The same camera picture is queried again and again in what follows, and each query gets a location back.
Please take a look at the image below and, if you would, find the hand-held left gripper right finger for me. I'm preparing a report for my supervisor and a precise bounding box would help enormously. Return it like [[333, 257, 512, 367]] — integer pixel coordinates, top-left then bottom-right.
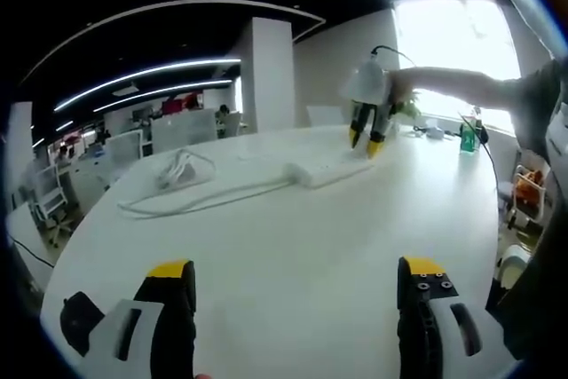
[[395, 256, 508, 379]]

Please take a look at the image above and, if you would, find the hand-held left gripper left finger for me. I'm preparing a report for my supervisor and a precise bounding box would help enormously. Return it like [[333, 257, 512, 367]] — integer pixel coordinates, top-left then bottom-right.
[[77, 258, 197, 379]]

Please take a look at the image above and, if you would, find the white power strip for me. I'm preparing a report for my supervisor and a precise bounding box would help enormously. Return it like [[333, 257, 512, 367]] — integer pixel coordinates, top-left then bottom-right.
[[283, 147, 385, 190]]

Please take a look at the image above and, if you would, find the white desk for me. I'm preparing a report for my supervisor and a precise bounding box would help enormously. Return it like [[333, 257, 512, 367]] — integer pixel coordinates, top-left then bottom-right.
[[38, 123, 503, 379]]

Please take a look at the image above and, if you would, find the short ceiling light strip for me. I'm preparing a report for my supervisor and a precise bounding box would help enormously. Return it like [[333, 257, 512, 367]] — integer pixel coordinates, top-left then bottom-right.
[[92, 79, 234, 114]]

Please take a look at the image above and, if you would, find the long ceiling light strip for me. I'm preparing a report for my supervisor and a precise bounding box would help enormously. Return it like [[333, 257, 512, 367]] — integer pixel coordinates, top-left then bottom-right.
[[54, 58, 243, 113]]

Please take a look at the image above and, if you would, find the person's right hand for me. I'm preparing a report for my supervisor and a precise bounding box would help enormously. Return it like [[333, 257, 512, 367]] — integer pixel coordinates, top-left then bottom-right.
[[384, 67, 421, 109]]

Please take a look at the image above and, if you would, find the black rounded object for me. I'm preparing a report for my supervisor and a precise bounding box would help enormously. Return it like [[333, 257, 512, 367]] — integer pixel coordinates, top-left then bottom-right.
[[59, 290, 107, 359]]

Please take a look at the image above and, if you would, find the green potted plant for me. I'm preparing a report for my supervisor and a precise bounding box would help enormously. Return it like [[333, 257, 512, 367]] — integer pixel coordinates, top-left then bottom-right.
[[389, 89, 423, 119]]

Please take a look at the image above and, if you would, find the green bottle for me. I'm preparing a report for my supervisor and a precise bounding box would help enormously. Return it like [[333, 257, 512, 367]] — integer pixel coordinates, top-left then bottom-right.
[[459, 123, 480, 155]]

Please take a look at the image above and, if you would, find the white chair with armrest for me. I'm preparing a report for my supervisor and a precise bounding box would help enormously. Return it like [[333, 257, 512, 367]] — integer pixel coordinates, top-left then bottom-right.
[[495, 243, 533, 292]]

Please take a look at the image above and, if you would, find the white swivel office chair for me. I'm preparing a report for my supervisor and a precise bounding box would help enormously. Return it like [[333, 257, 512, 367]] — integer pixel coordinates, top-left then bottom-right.
[[28, 163, 75, 250]]

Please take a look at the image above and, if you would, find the white chair with orange item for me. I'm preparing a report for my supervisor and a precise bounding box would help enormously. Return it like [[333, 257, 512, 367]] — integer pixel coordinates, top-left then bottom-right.
[[509, 164, 548, 230]]

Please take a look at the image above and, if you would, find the grey mesh office chair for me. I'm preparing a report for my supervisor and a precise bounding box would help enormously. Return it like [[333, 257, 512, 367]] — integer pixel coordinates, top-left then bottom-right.
[[151, 108, 217, 148]]

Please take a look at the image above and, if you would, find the small white office chair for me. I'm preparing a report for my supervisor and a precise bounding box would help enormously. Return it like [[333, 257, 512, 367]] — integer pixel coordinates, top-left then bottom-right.
[[104, 129, 145, 163]]

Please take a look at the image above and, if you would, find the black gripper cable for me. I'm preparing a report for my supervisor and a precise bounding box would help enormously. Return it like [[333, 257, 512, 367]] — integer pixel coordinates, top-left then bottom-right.
[[370, 44, 501, 192]]

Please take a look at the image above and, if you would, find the black floor cable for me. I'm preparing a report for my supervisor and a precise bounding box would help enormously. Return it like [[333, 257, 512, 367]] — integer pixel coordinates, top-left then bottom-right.
[[7, 238, 55, 270]]

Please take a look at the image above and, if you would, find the white power strip cable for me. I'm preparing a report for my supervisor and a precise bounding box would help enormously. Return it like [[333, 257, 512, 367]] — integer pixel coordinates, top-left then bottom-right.
[[117, 150, 295, 220]]

